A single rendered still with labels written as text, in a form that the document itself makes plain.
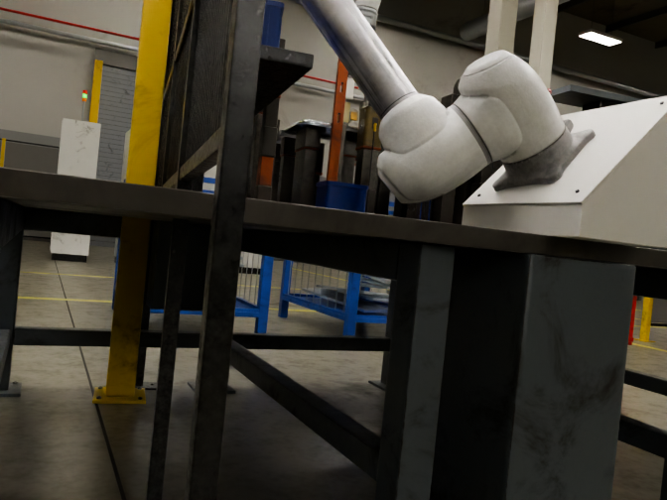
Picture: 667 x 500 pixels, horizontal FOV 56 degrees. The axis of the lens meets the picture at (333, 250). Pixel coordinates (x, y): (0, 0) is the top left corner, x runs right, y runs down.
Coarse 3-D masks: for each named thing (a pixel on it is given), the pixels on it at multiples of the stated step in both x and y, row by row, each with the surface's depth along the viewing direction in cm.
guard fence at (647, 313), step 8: (648, 304) 592; (656, 304) 601; (664, 304) 606; (648, 312) 593; (656, 312) 602; (664, 312) 606; (648, 320) 593; (656, 320) 602; (664, 320) 607; (648, 328) 594; (640, 336) 597; (648, 336) 594
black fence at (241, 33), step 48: (192, 0) 136; (240, 0) 65; (192, 48) 124; (240, 48) 65; (192, 96) 123; (240, 96) 65; (192, 144) 113; (240, 144) 65; (240, 192) 66; (240, 240) 66; (144, 384) 247; (192, 432) 67; (192, 480) 65
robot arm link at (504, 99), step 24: (480, 72) 128; (504, 72) 126; (528, 72) 128; (480, 96) 129; (504, 96) 127; (528, 96) 127; (480, 120) 129; (504, 120) 128; (528, 120) 128; (552, 120) 130; (504, 144) 131; (528, 144) 131
